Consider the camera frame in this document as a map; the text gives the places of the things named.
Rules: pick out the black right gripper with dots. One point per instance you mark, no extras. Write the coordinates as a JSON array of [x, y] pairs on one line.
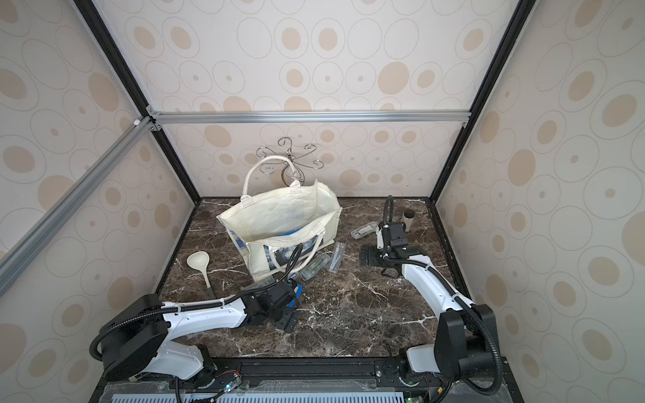
[[380, 259]]

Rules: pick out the starry night canvas bag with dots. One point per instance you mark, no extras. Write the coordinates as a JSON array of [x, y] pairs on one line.
[[266, 228]]

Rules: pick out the clear compass case back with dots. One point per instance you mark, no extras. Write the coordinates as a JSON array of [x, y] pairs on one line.
[[365, 230]]

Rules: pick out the clear case blue compass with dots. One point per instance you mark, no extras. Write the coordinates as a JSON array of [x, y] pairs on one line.
[[337, 257]]

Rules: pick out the horizontal aluminium rail back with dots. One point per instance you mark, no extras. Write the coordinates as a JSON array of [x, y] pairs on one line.
[[327, 117]]

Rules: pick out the diagonal aluminium rail left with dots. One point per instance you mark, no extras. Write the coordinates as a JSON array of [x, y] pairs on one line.
[[27, 249]]

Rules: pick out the black corner frame post left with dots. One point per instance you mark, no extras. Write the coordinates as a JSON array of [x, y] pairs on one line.
[[100, 32]]

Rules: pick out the silver metal hook stand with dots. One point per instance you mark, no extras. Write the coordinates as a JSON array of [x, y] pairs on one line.
[[289, 156]]

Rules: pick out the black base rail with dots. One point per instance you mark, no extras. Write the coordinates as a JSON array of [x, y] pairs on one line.
[[352, 379]]

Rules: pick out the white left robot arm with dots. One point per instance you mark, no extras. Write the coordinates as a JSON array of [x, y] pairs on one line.
[[144, 337]]

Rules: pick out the small jar black lid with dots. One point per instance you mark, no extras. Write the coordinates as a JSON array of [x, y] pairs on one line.
[[407, 219]]

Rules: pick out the black corner frame post right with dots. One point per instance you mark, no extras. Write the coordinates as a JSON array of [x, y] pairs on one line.
[[516, 24]]

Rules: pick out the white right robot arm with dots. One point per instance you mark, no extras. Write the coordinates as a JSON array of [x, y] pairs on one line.
[[466, 346]]

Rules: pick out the black corner frame post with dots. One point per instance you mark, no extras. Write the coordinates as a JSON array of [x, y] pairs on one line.
[[516, 24], [100, 32]]

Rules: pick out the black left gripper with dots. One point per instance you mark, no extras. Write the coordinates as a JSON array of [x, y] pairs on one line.
[[287, 324]]

